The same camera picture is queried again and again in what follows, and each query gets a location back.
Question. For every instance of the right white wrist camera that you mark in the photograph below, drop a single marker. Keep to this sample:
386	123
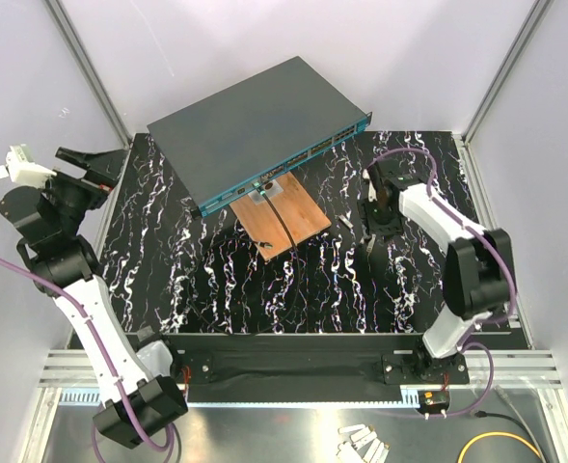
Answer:
370	190

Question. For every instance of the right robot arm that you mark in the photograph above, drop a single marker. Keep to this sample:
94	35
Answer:
478	283

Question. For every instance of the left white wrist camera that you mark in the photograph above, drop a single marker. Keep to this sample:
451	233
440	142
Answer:
21	169

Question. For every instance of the pile of white modules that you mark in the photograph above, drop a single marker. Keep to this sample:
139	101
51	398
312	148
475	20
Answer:
361	444

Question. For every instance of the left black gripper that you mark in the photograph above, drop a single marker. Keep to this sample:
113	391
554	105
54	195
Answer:
104	171

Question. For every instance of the wooden board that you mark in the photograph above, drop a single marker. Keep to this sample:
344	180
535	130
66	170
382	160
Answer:
285	204

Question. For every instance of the dark teal network switch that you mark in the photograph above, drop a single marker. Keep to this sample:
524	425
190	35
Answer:
231	143

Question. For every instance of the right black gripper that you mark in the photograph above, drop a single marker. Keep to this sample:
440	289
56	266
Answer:
393	229

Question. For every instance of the white slotted cable duct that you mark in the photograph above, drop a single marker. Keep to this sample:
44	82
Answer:
80	397

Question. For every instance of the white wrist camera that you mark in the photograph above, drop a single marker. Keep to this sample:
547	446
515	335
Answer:
21	169
370	190

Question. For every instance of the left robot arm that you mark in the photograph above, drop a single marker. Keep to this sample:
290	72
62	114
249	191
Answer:
137	384

